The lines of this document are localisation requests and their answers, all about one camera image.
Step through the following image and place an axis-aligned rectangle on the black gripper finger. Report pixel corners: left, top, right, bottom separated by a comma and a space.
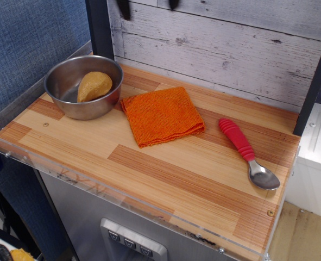
117, 0, 131, 21
168, 0, 180, 11

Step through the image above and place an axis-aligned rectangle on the silver button control panel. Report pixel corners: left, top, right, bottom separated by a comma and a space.
100, 218, 168, 260

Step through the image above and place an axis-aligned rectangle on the orange cloth napkin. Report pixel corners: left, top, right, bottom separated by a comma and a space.
121, 87, 206, 148

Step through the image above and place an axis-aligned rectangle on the red handled metal spoon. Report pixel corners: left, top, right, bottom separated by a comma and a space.
218, 119, 280, 190

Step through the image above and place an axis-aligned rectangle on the white ridged appliance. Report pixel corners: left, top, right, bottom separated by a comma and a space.
286, 103, 321, 216

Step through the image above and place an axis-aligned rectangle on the black vertical frame post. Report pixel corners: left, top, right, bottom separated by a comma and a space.
85, 0, 114, 60

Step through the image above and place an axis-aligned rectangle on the clear acrylic edge guard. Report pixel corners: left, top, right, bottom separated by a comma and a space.
0, 129, 298, 260

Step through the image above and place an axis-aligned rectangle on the stainless steel cabinet front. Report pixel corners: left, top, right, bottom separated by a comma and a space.
40, 172, 230, 260

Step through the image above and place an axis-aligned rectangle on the tan pear shaped toy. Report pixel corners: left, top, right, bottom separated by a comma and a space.
77, 72, 112, 103

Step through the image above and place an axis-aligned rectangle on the stainless steel bowl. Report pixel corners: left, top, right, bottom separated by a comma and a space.
44, 55, 123, 120

